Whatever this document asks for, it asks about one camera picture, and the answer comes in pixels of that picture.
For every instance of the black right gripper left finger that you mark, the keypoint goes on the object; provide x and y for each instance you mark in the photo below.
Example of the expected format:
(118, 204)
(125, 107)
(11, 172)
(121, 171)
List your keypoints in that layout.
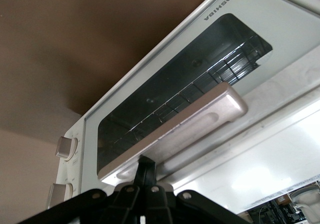
(130, 204)

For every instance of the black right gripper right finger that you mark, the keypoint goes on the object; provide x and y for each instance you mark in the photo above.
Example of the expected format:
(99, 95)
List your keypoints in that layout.
(160, 204)

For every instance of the beige oven knob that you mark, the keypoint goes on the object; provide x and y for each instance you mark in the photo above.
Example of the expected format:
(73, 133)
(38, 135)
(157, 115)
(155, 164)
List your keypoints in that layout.
(58, 194)
(65, 148)

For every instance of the white toaster oven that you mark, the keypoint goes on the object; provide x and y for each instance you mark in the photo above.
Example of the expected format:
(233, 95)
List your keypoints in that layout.
(250, 159)

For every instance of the white office chair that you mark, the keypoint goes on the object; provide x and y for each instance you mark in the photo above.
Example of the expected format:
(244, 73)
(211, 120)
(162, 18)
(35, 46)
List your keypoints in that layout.
(307, 194)

